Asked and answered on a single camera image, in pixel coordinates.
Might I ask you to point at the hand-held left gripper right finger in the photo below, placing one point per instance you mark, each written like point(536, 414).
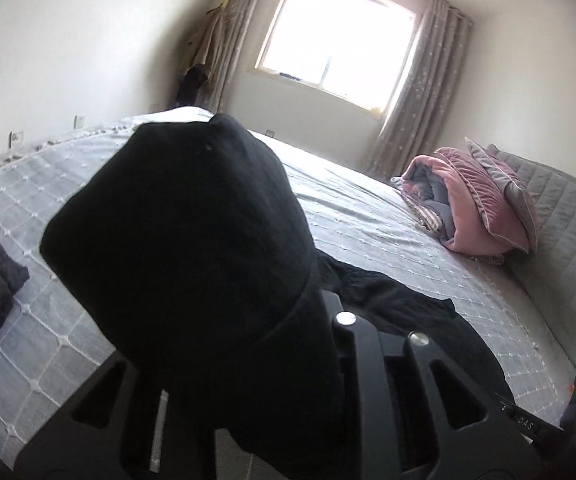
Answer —
point(362, 370)

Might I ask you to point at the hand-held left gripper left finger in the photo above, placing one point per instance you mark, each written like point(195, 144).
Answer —
point(118, 440)

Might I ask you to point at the black long coat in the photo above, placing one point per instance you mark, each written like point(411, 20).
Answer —
point(193, 240)

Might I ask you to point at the hanging clothes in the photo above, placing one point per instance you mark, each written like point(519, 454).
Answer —
point(200, 55)

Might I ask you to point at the grey padded headboard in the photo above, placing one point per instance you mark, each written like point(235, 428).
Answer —
point(567, 240)

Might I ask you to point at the bed with grey sheet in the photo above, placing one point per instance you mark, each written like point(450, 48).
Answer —
point(367, 200)

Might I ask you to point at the pink grey folded quilt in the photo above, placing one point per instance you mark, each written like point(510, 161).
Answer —
point(430, 195)

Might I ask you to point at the pink velvet pillow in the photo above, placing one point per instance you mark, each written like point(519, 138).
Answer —
point(477, 200)

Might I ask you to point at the grey velvet pillow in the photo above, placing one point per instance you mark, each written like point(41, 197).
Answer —
point(515, 182)

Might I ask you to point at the grey patterned curtain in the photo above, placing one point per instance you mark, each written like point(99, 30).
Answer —
point(417, 90)
point(238, 35)

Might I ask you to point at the window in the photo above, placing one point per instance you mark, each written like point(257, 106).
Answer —
point(338, 35)

